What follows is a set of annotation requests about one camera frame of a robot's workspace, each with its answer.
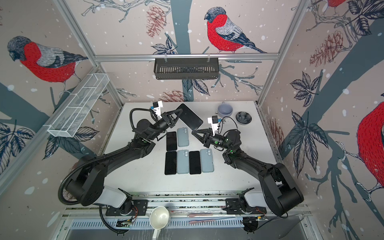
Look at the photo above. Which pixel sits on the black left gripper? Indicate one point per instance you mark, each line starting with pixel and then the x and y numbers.
pixel 166 119

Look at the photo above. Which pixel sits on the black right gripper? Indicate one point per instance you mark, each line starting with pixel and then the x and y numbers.
pixel 202 139

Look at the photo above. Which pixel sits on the black phone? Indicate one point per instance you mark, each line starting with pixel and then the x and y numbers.
pixel 171 141
pixel 171 163
pixel 192 120
pixel 195 163

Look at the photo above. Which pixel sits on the light blue phone case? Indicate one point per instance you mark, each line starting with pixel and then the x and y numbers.
pixel 183 165

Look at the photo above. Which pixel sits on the white phone case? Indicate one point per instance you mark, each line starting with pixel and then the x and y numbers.
pixel 207 164

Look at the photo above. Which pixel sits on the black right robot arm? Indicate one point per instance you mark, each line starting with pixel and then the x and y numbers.
pixel 280 191

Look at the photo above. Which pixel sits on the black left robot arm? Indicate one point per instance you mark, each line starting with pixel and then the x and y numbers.
pixel 85 185

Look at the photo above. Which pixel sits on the lavender cup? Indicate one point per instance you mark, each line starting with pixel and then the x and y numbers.
pixel 224 110

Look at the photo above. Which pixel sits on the dark grey small bowl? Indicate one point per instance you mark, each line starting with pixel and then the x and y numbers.
pixel 243 118

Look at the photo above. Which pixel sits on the white ladle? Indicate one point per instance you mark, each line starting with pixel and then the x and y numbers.
pixel 159 219

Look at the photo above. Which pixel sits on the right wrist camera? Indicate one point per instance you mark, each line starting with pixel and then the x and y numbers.
pixel 214 122

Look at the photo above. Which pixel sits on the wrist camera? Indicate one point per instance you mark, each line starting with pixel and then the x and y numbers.
pixel 157 108
pixel 214 122

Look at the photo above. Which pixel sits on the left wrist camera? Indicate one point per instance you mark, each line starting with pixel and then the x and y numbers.
pixel 157 108

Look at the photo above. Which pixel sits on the black hanging wire basket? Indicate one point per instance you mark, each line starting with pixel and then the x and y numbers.
pixel 187 69

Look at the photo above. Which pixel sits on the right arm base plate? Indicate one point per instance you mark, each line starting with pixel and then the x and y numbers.
pixel 240 207

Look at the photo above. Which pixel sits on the red pen on rail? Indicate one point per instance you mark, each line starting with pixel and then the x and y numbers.
pixel 195 222

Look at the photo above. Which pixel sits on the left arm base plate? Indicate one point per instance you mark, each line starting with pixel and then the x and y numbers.
pixel 129 208

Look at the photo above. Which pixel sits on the white mesh wall shelf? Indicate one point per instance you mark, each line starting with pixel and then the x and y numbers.
pixel 71 118

